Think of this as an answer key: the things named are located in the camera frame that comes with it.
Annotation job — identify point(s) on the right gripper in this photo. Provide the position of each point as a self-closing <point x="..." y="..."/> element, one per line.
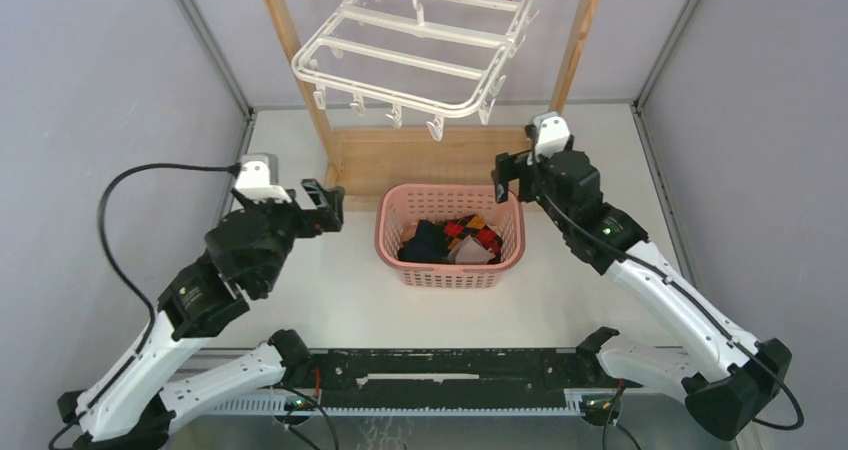
<point x="515" y="166"/>

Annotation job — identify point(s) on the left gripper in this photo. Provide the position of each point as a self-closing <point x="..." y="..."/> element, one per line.
<point x="330" y="214"/>

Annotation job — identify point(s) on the brown patterned sock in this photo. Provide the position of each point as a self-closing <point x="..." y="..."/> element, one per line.
<point x="472" y="225"/>

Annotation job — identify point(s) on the pink plastic basket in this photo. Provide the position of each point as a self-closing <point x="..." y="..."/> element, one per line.
<point x="404" y="205"/>

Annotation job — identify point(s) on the black red cuff sock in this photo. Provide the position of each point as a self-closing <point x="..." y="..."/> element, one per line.
<point x="428" y="244"/>

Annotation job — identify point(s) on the white plastic clip hanger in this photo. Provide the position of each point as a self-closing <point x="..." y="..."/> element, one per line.
<point x="443" y="58"/>

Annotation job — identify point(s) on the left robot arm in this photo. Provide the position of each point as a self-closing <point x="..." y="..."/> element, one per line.
<point x="138" y="404"/>

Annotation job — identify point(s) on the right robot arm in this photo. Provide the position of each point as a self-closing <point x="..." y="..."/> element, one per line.
<point x="723" y="374"/>

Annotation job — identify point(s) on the wooden hanging rack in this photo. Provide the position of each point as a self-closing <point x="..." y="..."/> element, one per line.
<point x="367" y="155"/>

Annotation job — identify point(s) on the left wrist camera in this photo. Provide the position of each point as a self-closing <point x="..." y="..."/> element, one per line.
<point x="257" y="179"/>

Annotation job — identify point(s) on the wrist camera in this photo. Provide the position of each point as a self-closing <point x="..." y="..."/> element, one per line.
<point x="549" y="134"/>
<point x="257" y="179"/>

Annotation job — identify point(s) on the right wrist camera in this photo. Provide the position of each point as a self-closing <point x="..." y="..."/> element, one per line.
<point x="549" y="134"/>

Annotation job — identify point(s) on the black mounting rail base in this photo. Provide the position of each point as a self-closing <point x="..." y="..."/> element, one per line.
<point x="439" y="382"/>

